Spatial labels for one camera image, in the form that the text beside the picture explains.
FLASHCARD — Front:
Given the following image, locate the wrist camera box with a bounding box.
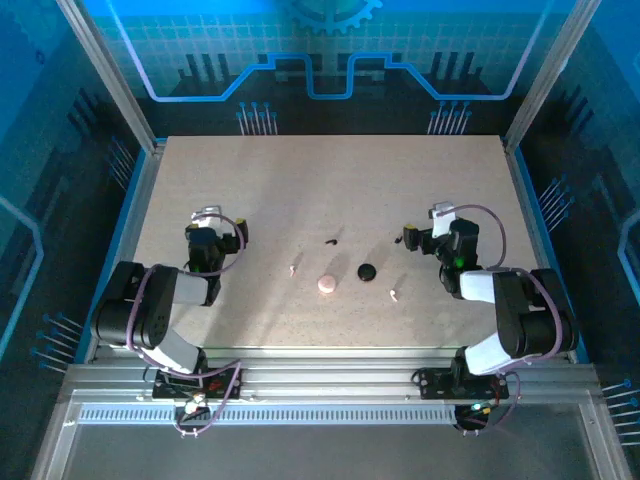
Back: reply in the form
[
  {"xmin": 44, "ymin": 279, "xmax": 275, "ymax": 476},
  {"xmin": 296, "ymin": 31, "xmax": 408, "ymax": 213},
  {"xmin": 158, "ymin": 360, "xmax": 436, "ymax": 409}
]
[
  {"xmin": 427, "ymin": 201, "xmax": 457, "ymax": 239},
  {"xmin": 191, "ymin": 205, "xmax": 225, "ymax": 227}
]

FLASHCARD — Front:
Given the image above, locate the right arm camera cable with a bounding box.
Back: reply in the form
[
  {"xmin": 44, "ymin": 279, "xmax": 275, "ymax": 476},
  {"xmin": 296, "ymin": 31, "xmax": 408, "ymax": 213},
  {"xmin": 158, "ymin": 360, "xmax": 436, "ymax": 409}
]
[{"xmin": 449, "ymin": 203, "xmax": 564, "ymax": 437}]

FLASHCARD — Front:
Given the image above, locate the aluminium front rail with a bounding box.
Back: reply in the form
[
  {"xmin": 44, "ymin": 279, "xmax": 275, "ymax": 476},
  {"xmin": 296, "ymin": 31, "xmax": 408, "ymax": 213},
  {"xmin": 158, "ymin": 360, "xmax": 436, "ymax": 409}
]
[{"xmin": 64, "ymin": 347, "xmax": 601, "ymax": 404}]

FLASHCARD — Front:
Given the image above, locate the blue table edge strip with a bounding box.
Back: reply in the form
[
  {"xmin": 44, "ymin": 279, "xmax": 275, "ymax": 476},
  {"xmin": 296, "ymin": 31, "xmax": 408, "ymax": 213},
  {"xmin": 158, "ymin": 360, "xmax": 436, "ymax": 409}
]
[
  {"xmin": 510, "ymin": 147, "xmax": 591, "ymax": 364},
  {"xmin": 74, "ymin": 147, "xmax": 151, "ymax": 364}
]

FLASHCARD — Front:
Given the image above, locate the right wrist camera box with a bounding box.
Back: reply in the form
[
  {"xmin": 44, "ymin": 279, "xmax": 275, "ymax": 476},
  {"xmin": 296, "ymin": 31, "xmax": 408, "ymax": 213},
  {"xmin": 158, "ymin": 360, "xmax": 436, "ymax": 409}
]
[{"xmin": 427, "ymin": 201, "xmax": 457, "ymax": 239}]

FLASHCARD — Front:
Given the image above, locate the aluminium side rail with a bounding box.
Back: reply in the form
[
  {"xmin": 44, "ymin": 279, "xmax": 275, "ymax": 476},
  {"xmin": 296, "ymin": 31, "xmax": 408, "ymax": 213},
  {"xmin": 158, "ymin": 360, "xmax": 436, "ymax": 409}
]
[
  {"xmin": 502, "ymin": 138, "xmax": 576, "ymax": 362},
  {"xmin": 84, "ymin": 139, "xmax": 169, "ymax": 364}
]

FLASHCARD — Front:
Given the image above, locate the slotted cable duct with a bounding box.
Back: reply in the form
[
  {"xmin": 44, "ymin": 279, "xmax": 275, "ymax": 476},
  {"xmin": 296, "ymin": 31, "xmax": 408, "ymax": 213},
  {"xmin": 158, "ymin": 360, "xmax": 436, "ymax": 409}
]
[{"xmin": 78, "ymin": 405, "xmax": 457, "ymax": 427}]

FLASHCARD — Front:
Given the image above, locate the aluminium corner post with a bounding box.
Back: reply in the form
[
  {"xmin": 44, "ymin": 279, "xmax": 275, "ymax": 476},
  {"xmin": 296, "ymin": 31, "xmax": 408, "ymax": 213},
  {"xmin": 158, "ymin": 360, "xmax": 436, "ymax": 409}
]
[
  {"xmin": 55, "ymin": 0, "xmax": 167, "ymax": 154},
  {"xmin": 502, "ymin": 0, "xmax": 604, "ymax": 154}
]

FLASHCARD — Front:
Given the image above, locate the grey front panel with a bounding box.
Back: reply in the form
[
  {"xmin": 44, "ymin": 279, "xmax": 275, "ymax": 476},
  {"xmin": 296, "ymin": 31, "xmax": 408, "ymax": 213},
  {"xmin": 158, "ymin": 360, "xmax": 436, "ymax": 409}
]
[{"xmin": 59, "ymin": 424, "xmax": 589, "ymax": 480}]

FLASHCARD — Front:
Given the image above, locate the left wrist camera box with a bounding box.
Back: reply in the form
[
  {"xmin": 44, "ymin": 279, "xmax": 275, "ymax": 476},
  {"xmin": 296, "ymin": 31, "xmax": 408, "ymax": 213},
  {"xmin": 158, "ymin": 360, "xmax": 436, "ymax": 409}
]
[{"xmin": 191, "ymin": 205, "xmax": 225, "ymax": 227}]

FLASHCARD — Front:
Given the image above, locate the connector wire bundle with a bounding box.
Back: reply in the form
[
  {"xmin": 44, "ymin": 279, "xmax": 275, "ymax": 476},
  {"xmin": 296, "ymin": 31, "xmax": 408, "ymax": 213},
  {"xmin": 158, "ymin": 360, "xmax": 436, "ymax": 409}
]
[
  {"xmin": 179, "ymin": 393, "xmax": 211, "ymax": 417},
  {"xmin": 459, "ymin": 399, "xmax": 494, "ymax": 417}
]

